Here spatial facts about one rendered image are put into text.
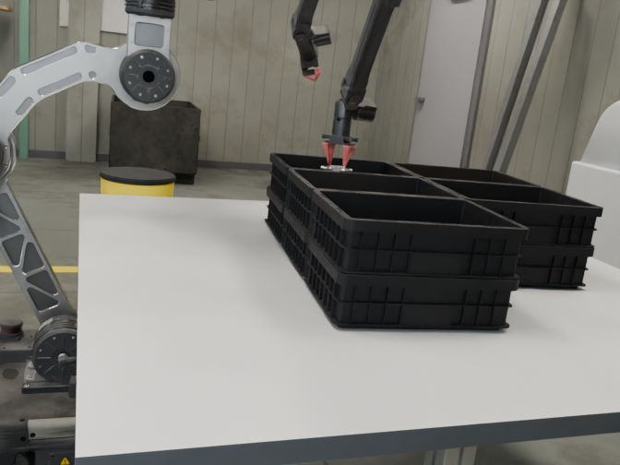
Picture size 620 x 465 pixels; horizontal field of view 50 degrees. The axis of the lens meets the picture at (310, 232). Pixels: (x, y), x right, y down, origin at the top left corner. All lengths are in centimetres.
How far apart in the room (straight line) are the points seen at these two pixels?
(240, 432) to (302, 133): 702
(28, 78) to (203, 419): 125
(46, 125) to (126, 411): 660
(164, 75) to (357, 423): 117
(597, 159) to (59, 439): 310
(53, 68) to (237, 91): 574
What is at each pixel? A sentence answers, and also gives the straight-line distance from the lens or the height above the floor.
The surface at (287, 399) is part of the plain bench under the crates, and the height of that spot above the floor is 70.
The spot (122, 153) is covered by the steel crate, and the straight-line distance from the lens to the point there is 637.
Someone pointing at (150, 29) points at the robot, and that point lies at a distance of 192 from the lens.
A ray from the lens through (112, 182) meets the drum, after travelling 337.
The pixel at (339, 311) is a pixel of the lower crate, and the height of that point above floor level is 74.
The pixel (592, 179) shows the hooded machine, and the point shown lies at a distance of 397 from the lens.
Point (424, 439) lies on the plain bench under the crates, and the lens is 105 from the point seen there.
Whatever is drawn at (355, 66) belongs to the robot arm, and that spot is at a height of 122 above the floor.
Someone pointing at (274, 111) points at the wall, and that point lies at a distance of 776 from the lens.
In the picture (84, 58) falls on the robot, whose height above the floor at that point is 116.
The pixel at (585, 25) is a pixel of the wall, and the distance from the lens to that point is 524.
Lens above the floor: 120
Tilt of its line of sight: 14 degrees down
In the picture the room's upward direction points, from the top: 6 degrees clockwise
